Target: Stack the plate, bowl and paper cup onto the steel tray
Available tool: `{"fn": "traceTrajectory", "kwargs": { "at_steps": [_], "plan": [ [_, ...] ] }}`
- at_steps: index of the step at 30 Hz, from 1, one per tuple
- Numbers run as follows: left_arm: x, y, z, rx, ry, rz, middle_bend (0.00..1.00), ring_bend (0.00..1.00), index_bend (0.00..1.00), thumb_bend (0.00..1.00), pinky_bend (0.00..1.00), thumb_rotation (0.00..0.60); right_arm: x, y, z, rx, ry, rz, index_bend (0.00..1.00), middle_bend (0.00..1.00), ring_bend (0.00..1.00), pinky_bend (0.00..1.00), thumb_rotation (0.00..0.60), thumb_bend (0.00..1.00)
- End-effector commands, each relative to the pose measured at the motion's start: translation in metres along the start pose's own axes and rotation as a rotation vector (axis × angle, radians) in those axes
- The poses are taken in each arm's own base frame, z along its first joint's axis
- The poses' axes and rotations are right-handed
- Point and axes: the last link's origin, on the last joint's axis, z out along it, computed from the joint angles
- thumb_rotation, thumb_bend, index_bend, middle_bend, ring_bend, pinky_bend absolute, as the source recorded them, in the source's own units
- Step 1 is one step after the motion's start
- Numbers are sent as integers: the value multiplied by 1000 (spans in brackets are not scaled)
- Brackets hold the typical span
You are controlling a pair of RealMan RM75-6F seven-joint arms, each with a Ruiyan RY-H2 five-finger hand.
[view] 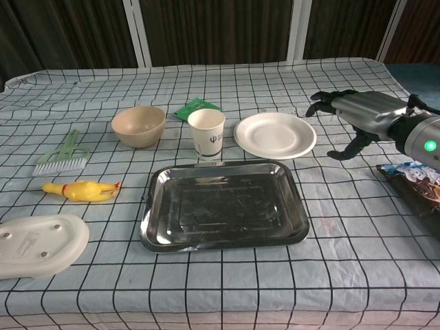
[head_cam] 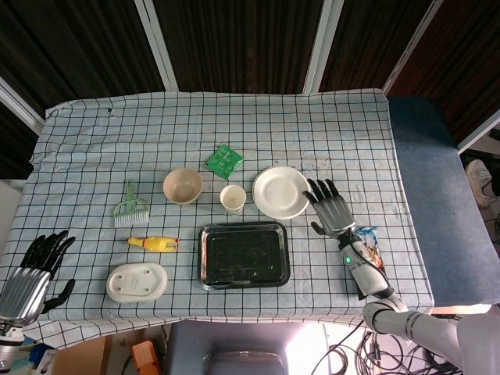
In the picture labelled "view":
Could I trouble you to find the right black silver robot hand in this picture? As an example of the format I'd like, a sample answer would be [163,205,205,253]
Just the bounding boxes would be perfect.
[307,89,409,161]

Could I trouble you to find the white paper plate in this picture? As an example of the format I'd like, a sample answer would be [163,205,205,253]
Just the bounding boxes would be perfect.
[233,112,318,160]

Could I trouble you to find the beige bowl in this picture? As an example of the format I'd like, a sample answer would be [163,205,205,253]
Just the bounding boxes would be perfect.
[111,105,166,149]

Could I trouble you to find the white paper cup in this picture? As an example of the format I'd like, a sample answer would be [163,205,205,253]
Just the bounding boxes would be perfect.
[187,109,226,161]

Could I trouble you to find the stainless steel tray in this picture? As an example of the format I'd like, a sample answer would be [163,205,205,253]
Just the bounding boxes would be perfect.
[139,159,310,254]

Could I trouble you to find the blue padded bench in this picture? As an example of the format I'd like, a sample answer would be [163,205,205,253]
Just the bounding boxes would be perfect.
[383,61,440,121]

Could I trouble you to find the dark snack bag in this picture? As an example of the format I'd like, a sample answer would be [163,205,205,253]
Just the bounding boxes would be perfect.
[375,158,440,217]

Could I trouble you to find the checked blue tablecloth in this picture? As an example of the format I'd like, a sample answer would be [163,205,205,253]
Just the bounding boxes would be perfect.
[0,56,440,330]

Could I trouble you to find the dark brown curtain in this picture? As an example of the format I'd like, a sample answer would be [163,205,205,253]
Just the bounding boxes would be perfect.
[0,0,440,92]

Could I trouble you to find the green foil packet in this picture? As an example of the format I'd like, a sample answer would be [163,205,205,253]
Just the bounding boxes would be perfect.
[173,98,223,121]

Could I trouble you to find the yellow rubber chicken toy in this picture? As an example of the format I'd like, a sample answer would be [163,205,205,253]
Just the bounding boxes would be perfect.
[41,180,122,202]

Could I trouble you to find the green brush white bristles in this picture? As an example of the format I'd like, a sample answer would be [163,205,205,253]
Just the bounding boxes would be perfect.
[32,129,91,178]

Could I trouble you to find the white frame post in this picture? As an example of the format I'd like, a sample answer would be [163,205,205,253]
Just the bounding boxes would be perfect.
[122,0,153,68]
[375,0,407,63]
[286,0,313,63]

